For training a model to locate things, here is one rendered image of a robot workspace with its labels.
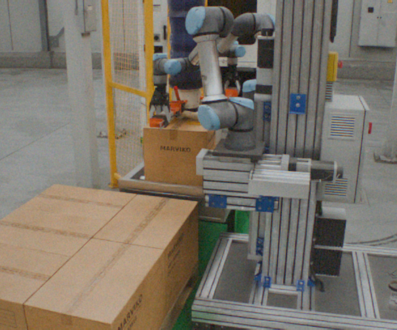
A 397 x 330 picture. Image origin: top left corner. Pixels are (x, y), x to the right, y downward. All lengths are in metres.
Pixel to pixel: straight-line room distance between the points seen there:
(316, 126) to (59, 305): 1.40
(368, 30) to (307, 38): 9.03
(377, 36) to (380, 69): 0.78
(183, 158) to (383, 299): 1.39
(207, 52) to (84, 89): 1.89
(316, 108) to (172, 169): 1.05
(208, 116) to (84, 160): 2.10
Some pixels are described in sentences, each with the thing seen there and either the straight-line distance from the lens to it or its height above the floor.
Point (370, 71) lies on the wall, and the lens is 11.47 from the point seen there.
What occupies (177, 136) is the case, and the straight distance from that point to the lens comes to 2.86.
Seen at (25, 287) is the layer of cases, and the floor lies 0.54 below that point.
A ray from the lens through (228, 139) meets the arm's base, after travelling 2.18.
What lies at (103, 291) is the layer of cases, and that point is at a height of 0.54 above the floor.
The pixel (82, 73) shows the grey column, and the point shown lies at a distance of 3.79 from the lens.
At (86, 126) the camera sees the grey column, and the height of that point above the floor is 0.73.
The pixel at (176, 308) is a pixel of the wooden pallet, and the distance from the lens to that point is 2.81.
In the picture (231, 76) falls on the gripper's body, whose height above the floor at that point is 1.19.
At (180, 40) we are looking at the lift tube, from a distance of 2.95.
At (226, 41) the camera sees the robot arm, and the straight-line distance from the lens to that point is 2.96.
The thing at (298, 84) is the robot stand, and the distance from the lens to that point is 2.27.
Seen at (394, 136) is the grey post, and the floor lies 0.28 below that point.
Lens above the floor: 1.70
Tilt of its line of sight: 20 degrees down
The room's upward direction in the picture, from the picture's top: straight up
